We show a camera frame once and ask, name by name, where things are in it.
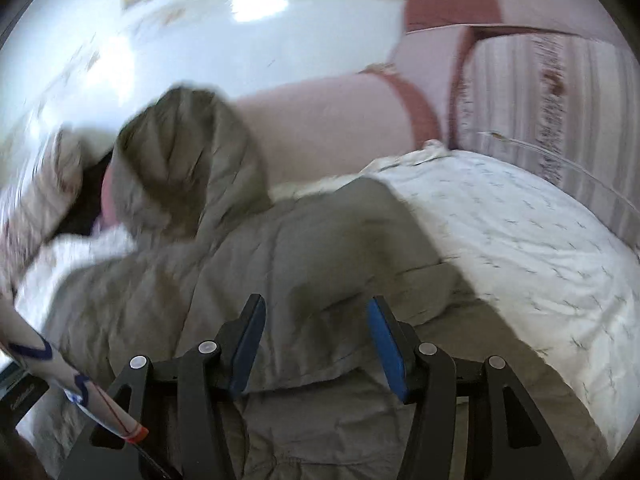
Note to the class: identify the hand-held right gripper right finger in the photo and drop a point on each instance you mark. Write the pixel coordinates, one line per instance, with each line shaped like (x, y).
(387, 355)

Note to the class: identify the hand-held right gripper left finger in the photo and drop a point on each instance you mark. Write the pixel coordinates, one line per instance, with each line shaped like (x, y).
(247, 345)

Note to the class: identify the olive quilted jacket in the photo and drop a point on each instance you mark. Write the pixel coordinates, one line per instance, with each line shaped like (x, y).
(300, 240)

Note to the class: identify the white leaf print bed sheet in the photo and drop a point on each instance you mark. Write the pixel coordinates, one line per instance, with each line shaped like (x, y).
(525, 240)

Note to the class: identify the small striped floral cushion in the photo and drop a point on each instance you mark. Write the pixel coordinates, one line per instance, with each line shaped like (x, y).
(35, 200)

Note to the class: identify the thin white rod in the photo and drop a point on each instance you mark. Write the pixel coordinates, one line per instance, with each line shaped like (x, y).
(537, 146)

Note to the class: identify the cream crumpled cloth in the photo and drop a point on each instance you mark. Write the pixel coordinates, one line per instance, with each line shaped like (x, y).
(380, 67)

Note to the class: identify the large striped floral cushion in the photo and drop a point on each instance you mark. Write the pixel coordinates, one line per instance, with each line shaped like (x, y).
(590, 110)

